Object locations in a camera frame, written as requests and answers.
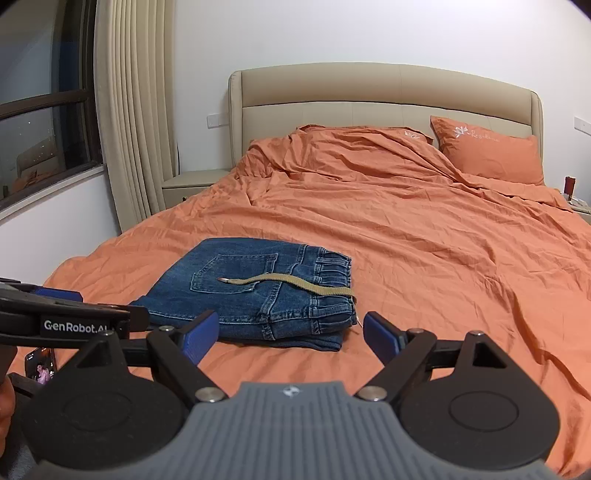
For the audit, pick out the red cylindrical container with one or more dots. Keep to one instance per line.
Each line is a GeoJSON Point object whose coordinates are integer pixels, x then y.
{"type": "Point", "coordinates": [569, 186]}

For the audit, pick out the smartphone with lit screen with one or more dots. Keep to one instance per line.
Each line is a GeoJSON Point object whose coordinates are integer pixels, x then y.
{"type": "Point", "coordinates": [41, 369]}

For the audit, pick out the orange duvet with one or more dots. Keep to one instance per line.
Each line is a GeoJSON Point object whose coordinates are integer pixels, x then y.
{"type": "Point", "coordinates": [438, 254]}

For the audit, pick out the white nightstand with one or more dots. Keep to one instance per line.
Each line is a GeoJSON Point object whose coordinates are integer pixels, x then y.
{"type": "Point", "coordinates": [579, 203]}

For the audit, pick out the orange pillow with white print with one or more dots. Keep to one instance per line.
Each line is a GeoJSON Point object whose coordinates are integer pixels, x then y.
{"type": "Point", "coordinates": [489, 147]}

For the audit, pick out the beige pleated curtain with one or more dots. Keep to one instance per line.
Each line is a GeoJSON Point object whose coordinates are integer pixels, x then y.
{"type": "Point", "coordinates": [138, 115]}

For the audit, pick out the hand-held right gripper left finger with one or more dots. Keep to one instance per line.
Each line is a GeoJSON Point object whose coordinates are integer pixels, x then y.
{"type": "Point", "coordinates": [201, 334]}

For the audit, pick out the white wall socket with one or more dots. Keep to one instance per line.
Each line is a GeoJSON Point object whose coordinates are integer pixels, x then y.
{"type": "Point", "coordinates": [217, 121]}

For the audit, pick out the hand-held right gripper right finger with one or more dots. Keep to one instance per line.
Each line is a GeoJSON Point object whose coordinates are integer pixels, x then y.
{"type": "Point", "coordinates": [381, 337]}

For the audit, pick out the beige upholstered bed headboard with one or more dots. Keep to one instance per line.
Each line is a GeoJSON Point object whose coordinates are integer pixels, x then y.
{"type": "Point", "coordinates": [369, 94]}

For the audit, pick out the olive green belt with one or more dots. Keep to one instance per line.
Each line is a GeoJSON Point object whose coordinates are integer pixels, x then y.
{"type": "Point", "coordinates": [277, 278]}

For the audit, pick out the beige nightstand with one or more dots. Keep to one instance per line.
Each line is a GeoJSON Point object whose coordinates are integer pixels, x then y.
{"type": "Point", "coordinates": [194, 182]}

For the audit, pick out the white wall switch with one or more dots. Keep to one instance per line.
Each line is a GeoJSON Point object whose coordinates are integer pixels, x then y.
{"type": "Point", "coordinates": [582, 125]}

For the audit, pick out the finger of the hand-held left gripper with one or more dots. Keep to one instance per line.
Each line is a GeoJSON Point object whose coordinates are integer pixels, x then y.
{"type": "Point", "coordinates": [138, 319]}
{"type": "Point", "coordinates": [60, 295]}

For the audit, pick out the dark framed window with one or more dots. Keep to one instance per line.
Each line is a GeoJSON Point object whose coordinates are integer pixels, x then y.
{"type": "Point", "coordinates": [41, 115]}

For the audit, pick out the person's left forearm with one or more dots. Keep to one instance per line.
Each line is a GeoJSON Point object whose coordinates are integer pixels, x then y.
{"type": "Point", "coordinates": [4, 410]}

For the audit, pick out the blue denim pants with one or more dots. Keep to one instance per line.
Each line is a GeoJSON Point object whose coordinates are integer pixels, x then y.
{"type": "Point", "coordinates": [240, 295]}

